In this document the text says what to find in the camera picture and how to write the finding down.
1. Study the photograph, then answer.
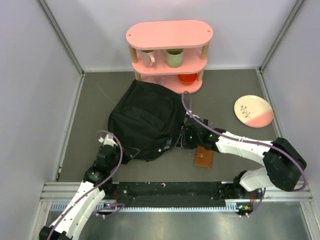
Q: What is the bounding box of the pink mug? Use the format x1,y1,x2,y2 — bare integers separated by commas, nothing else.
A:
140,50,157,68

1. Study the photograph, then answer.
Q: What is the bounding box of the black student backpack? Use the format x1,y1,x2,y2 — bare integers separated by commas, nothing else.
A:
107,80,186,148

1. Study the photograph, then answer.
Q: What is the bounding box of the orange bowl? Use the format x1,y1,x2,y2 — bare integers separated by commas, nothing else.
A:
178,73,198,85

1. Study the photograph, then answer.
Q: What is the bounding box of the clear drinking glass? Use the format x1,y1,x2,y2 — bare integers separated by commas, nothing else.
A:
155,75,166,86

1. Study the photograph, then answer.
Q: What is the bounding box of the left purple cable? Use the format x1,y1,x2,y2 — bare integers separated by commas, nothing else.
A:
47,129,126,240

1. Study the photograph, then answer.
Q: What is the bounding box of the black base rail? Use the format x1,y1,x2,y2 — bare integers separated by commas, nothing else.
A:
105,181,262,208

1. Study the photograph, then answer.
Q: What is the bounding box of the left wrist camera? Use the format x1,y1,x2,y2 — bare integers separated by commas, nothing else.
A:
98,134,118,147

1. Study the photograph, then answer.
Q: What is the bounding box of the green mug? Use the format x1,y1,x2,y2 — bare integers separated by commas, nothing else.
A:
160,48,184,68

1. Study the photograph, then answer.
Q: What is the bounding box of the pink three-tier shelf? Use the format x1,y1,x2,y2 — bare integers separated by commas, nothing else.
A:
126,20,214,94

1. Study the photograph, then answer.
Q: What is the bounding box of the grey cable duct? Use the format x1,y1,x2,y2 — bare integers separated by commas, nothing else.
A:
49,201,252,213

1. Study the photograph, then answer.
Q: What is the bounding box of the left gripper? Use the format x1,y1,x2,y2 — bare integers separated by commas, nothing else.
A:
107,141,140,171

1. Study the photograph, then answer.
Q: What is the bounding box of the cream and pink plate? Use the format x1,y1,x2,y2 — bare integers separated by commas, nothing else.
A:
233,95,274,128

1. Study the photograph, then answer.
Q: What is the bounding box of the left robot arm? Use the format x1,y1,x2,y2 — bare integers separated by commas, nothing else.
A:
39,127,183,240

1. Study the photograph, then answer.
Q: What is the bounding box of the brown leather wallet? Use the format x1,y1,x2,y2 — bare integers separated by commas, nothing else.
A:
194,146,214,169

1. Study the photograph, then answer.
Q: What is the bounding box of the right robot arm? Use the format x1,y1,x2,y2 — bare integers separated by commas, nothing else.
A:
182,117,307,198

